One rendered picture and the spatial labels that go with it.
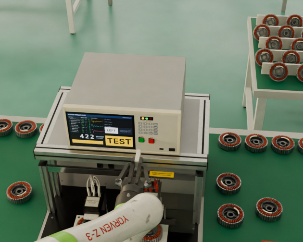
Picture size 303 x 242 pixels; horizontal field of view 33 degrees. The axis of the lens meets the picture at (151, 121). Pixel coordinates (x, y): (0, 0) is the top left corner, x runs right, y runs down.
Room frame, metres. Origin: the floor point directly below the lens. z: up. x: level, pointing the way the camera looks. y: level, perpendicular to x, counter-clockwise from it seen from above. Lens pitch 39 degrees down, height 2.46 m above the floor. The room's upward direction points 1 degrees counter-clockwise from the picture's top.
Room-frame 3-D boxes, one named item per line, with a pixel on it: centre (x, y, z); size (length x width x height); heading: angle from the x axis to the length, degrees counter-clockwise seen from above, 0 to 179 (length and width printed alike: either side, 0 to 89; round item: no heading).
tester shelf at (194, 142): (1.65, 0.10, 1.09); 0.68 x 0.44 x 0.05; 83
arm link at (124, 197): (1.13, 0.08, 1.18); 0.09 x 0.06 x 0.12; 83
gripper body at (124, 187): (1.20, 0.07, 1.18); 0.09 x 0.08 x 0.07; 173
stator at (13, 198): (1.58, 0.60, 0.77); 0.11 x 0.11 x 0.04
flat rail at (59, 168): (1.44, 0.13, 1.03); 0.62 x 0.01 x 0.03; 83
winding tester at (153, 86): (1.66, 0.09, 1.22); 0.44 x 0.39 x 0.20; 83
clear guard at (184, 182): (1.32, -0.04, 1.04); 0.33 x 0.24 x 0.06; 173
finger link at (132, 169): (1.27, 0.07, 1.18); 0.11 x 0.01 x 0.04; 175
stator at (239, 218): (1.43, -0.33, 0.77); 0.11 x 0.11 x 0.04
